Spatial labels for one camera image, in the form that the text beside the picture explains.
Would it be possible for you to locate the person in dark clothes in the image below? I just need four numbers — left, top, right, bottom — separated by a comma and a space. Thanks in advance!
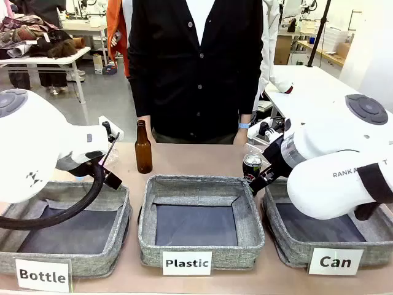
7, 0, 70, 95

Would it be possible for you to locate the person in black cardigan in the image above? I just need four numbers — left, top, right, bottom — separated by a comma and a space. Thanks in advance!
126, 0, 265, 145

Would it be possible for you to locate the black soda can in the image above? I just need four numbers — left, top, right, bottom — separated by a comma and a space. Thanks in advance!
242, 153, 264, 184

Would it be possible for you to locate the white Can label card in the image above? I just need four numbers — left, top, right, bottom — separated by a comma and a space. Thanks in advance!
307, 246, 365, 277

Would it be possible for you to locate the person in white coat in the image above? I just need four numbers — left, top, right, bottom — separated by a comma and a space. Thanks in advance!
253, 0, 295, 111

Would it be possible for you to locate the white Plastic label card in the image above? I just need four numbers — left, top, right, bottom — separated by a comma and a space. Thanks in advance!
161, 250, 214, 277

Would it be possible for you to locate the cardboard box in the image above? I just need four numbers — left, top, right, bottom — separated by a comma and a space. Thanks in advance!
337, 42, 352, 60

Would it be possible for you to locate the person in orange jacket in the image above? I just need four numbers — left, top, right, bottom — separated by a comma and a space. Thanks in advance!
106, 0, 132, 79

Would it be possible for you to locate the brown wooden cabinet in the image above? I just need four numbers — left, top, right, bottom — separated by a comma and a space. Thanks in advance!
274, 34, 292, 66

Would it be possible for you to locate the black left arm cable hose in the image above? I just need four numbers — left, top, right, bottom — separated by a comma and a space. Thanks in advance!
0, 164, 107, 230

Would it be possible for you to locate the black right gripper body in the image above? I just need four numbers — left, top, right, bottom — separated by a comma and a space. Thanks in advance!
263, 135, 295, 186

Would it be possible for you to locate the person's left hand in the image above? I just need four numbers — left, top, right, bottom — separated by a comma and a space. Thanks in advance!
232, 114, 252, 146

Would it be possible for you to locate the wooden workbench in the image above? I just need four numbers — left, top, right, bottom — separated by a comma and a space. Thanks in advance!
296, 39, 345, 69

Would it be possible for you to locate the person's left forearm black sleeve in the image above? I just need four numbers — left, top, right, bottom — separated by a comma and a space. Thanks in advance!
236, 70, 263, 117

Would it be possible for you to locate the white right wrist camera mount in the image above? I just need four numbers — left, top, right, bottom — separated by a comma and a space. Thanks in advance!
247, 116, 292, 144

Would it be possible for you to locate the pile of dark clothes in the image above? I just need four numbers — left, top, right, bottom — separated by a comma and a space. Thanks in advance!
0, 14, 87, 60

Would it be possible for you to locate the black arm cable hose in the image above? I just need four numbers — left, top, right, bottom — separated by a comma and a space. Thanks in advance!
355, 162, 393, 221
0, 164, 107, 230

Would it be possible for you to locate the grey fabric basket labelled Can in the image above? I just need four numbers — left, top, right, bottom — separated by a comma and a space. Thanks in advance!
260, 177, 393, 269

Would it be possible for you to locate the black tripod pole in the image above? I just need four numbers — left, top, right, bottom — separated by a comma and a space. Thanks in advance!
306, 0, 333, 68

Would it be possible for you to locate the brown glass bottle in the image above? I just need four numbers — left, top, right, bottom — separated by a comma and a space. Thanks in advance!
134, 119, 154, 175

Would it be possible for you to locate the person's right hand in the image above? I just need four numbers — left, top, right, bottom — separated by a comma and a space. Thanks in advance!
146, 116, 158, 144

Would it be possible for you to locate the grey fabric basket labelled Bottle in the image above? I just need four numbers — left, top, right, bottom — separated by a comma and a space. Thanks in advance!
0, 180, 133, 278

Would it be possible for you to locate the person's right forearm black sleeve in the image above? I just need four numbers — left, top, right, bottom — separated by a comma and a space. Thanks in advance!
128, 70, 153, 118

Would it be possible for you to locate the white side table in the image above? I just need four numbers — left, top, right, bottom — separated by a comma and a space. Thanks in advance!
263, 64, 351, 120

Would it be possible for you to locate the grey fabric basket labelled Plastic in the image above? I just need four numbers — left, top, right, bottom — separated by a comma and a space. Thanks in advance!
137, 174, 267, 271

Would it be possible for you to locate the white folding table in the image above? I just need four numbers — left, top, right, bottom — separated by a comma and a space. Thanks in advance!
0, 45, 92, 105

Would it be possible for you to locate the white Bottle label card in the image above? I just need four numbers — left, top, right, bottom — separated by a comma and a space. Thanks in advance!
14, 258, 74, 294

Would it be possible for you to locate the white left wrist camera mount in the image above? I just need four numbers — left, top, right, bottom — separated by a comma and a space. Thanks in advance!
98, 116, 125, 144

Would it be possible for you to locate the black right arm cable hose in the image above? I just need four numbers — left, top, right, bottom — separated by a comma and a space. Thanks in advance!
355, 162, 393, 221

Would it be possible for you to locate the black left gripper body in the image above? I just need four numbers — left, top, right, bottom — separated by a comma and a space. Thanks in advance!
56, 153, 123, 190

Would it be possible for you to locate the stack of white storage boxes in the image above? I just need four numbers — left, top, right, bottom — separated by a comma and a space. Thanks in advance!
322, 26, 351, 47

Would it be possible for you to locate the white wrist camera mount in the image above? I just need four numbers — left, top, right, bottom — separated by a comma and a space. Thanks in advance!
98, 116, 125, 144
247, 116, 292, 144

